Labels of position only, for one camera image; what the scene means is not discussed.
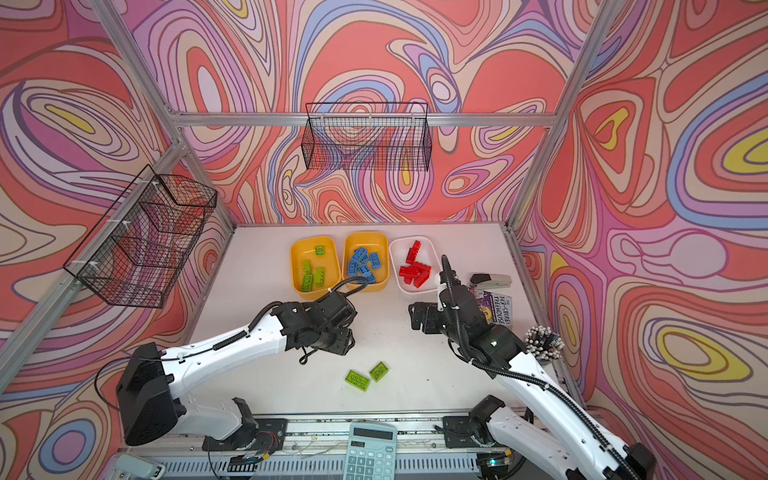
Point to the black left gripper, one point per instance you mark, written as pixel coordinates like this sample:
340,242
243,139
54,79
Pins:
346,342

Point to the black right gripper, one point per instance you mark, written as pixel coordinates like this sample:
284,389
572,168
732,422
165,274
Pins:
431,312

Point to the blue lego brick studs up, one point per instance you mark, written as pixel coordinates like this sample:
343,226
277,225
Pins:
375,261

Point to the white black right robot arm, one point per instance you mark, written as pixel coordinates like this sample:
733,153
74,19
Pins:
570,443

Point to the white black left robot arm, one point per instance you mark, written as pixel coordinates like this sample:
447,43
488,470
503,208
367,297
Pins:
155,392

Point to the black and beige stapler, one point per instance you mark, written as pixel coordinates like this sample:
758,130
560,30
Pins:
487,281

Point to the yellow left plastic container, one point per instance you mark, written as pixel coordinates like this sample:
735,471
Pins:
304,249

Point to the yellow plastic container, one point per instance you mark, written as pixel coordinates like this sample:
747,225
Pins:
373,241
304,249

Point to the white plastic container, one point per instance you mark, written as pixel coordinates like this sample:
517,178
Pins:
398,249

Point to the yellow middle plastic container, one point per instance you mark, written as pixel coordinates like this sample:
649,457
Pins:
373,241

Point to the cup of pencils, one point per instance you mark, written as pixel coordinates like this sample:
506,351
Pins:
544,344

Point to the teal calculator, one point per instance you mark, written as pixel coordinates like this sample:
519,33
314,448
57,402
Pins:
371,452

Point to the black wire basket back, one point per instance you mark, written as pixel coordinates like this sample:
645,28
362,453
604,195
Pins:
367,136

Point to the black wire basket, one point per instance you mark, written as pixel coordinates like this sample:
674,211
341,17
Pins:
367,136
147,244

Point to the black wire basket left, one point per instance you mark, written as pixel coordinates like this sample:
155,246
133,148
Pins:
147,244

